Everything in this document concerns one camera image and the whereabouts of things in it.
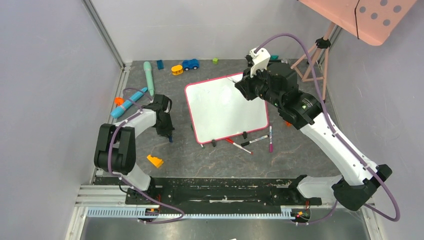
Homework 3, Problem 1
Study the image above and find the pink framed whiteboard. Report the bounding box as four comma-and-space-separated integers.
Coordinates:
184, 72, 269, 144

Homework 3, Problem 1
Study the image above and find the magenta whiteboard marker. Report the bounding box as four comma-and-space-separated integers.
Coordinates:
268, 125, 273, 153

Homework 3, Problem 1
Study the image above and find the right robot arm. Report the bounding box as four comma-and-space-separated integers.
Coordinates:
234, 62, 393, 211

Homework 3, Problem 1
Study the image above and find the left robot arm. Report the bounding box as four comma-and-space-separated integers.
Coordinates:
93, 94, 175, 204

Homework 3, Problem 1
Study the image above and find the red whiteboard marker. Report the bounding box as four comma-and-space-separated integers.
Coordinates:
225, 138, 253, 155

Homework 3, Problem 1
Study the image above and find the orange wedge block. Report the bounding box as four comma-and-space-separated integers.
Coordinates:
146, 154, 164, 168

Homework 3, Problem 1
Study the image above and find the green cube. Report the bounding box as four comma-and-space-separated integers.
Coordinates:
212, 57, 219, 65

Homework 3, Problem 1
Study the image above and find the blue toy crayon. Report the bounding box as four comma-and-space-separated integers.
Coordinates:
110, 87, 148, 119

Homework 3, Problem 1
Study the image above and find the orange small toy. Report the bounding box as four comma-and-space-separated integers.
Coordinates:
114, 97, 125, 106

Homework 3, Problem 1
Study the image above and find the yellow oval toy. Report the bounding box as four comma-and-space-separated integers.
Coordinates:
171, 64, 184, 76

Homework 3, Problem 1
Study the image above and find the black rainbow marker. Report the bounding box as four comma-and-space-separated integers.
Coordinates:
240, 134, 269, 147

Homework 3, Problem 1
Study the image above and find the dark blue block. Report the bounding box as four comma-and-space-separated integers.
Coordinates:
156, 60, 164, 70

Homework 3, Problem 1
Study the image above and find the mint green toy stick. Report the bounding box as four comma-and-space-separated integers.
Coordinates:
143, 61, 155, 96

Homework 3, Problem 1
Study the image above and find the blue toy car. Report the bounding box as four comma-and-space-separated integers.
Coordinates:
182, 58, 200, 71

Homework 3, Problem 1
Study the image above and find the pink tripod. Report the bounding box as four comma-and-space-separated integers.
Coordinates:
291, 22, 336, 102

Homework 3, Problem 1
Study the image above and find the pink perforated panel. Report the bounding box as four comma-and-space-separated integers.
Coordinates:
300, 0, 418, 46

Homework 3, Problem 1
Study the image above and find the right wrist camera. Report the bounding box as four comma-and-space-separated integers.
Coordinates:
246, 48, 271, 78

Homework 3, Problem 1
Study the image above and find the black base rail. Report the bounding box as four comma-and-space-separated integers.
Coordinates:
94, 176, 324, 215

